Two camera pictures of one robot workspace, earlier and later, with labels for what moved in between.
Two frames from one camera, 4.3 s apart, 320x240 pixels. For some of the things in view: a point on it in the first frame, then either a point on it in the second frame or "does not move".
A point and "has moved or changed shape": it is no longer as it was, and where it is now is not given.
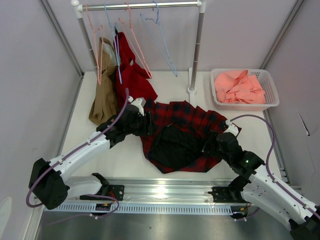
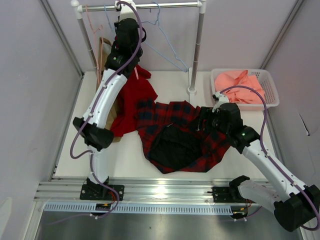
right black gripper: [211, 139] → [206, 113]
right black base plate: [231, 194] does not move
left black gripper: [147, 129] → [116, 24]
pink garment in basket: [239, 87] does not move
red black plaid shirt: [176, 145] does not move
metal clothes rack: [79, 8] does not move
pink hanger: [134, 40] has moved or changed shape
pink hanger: [98, 38] does not move
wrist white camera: [139, 102] → [128, 9]
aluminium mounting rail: [147, 190] does not move
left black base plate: [115, 191] does not move
